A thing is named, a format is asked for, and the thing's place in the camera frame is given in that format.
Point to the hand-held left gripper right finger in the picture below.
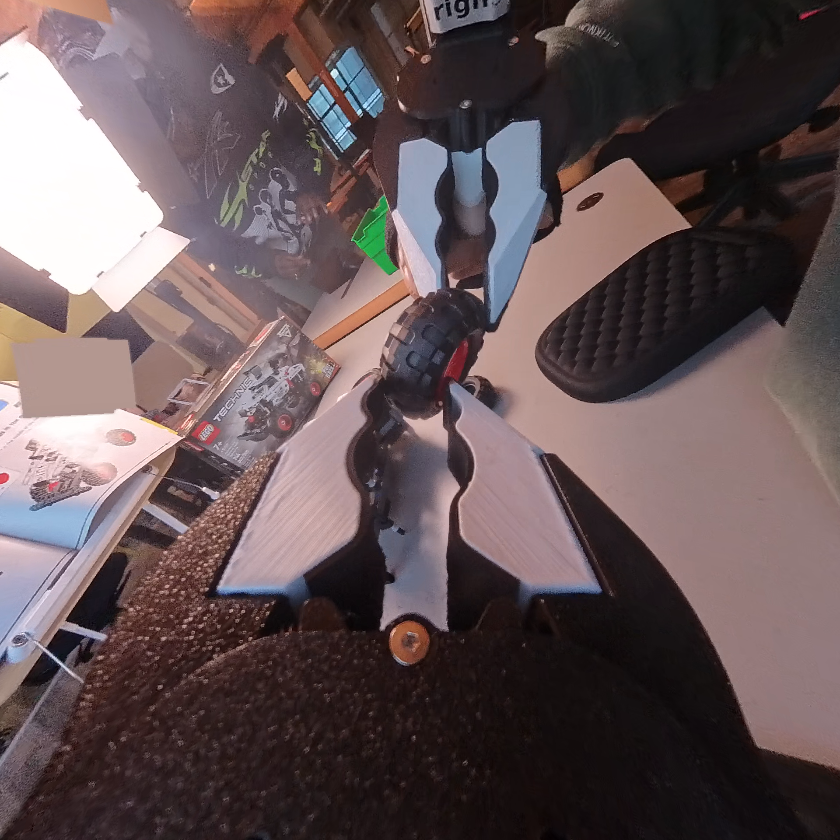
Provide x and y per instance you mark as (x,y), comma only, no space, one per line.
(525,525)

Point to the black toy tire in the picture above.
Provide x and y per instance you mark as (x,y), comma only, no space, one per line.
(420,344)

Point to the building instruction booklet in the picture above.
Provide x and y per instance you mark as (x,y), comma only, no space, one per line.
(66,473)

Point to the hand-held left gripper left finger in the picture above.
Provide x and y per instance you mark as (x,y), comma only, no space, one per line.
(295,525)

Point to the paned window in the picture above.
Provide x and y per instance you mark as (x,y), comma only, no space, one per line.
(348,99)

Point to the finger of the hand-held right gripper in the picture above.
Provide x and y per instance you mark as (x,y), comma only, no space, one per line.
(420,197)
(519,184)

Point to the black office chair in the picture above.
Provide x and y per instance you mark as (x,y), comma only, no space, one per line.
(775,177)

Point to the toy truck set box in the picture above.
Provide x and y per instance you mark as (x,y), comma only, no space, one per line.
(263,394)

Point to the black honeycomb pad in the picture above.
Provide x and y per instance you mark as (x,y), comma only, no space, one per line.
(670,315)

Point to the red toy wheel hub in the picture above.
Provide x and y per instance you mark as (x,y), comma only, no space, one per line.
(456,361)

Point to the white booklet stand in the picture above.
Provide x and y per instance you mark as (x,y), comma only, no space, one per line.
(99,565)

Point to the dark printed wall banner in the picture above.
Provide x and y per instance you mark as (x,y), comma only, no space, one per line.
(250,158)

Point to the green plastic bin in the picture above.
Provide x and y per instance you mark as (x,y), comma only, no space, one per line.
(374,236)

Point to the bright studio light panel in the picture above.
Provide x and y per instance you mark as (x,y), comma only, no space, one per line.
(66,184)

